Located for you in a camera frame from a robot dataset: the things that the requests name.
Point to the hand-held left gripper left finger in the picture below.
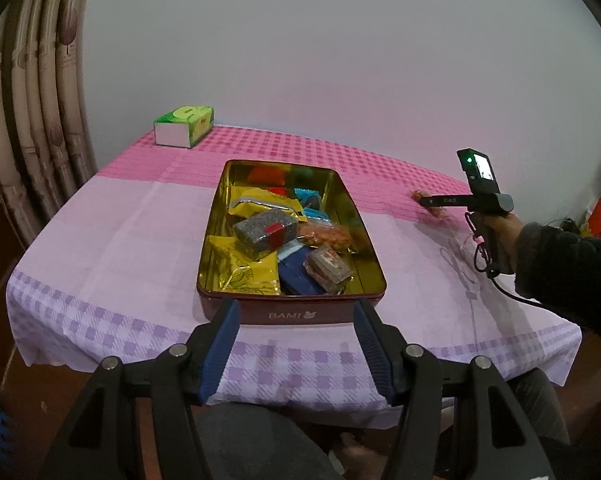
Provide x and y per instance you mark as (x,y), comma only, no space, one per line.
(220,350)

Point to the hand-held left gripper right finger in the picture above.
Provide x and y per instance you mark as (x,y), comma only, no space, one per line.
(375,350)

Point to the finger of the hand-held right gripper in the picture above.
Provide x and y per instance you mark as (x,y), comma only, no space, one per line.
(445,200)

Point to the clear orange snack packet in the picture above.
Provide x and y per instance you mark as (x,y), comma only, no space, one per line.
(433,210)

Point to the red tin box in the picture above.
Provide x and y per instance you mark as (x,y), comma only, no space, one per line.
(290,310)

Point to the large yellow snack packet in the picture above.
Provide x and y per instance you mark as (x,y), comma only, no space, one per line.
(240,270)

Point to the clear brown bar packet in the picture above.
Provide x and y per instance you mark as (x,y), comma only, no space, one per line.
(328,267)

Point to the blue biscuit packet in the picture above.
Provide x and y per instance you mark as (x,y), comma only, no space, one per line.
(298,277)

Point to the clear nut brittle packet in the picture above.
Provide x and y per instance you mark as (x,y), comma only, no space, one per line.
(330,233)

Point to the clear sesame bar packet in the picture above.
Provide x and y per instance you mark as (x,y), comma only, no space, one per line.
(263,232)

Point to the small blue candy packet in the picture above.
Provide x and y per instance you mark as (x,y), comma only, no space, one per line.
(308,195)

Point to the yellow snack packet silver end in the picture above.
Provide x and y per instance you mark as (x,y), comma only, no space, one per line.
(265,203)

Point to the red snack packet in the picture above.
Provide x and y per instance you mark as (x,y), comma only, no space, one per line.
(280,190)

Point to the person's right forearm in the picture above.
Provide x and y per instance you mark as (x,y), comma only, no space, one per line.
(570,275)

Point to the person's right hand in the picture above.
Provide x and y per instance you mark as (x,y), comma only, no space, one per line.
(510,237)

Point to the person's left leg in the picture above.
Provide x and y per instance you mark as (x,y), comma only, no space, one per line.
(260,440)

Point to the person's leg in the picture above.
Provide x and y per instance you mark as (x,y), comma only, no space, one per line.
(260,440)
(535,400)

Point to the pink checked tablecloth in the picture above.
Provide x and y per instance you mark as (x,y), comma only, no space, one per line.
(105,260)

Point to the person's right leg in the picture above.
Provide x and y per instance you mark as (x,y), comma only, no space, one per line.
(535,400)

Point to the green tissue box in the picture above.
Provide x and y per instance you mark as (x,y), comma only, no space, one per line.
(185,127)

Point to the beige patterned curtain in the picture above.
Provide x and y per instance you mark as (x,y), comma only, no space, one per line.
(35,110)

